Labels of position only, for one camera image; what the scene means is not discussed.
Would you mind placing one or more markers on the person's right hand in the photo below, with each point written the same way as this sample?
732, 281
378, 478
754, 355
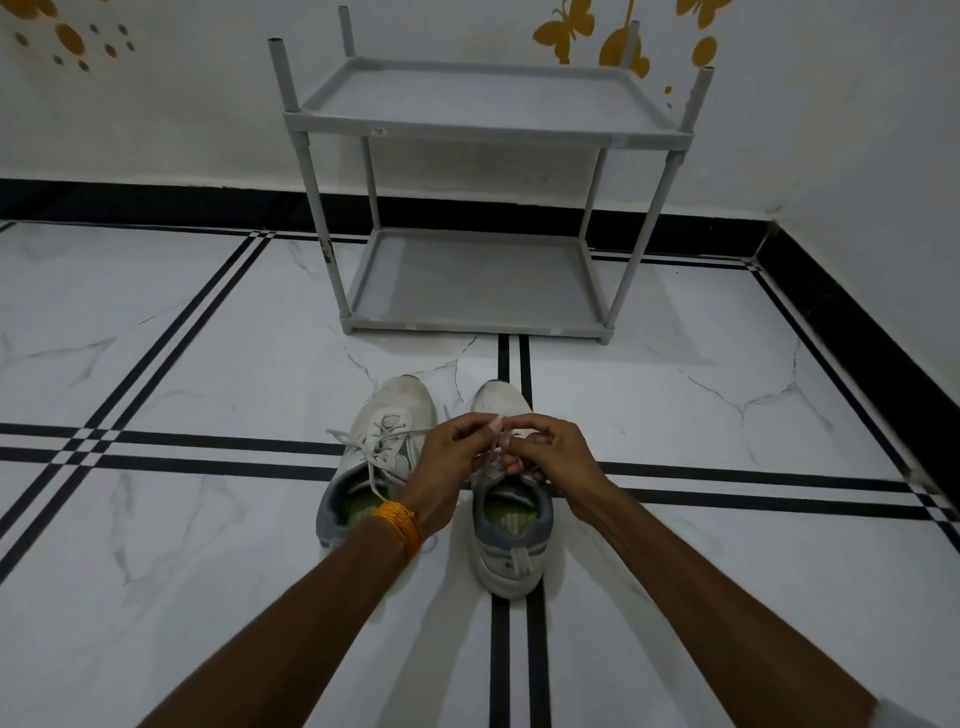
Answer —
562, 465

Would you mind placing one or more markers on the person's left hand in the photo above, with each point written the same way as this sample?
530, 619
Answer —
446, 469

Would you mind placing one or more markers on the white sneaker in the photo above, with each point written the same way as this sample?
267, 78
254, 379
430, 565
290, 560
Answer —
401, 397
510, 566

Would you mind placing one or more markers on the grey two-tier shoe rack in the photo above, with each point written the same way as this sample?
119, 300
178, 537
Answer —
480, 97

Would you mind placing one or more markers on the person's right forearm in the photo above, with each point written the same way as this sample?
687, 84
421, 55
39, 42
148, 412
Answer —
712, 622

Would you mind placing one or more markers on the person's left forearm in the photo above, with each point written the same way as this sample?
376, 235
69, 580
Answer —
285, 645

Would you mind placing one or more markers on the orange thread wristband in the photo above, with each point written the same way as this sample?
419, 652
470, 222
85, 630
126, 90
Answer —
397, 525

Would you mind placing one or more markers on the yellow hanging butterfly wall sticker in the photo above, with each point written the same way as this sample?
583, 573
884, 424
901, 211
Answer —
611, 52

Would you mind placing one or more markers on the yellow oval wall sticker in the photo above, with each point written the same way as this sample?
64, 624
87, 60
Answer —
704, 52

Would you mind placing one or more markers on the small yellow butterfly wall sticker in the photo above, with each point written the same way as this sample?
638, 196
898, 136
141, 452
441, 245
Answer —
577, 15
705, 9

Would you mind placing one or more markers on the cluster of yellow wall stickers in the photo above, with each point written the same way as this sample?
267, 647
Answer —
70, 37

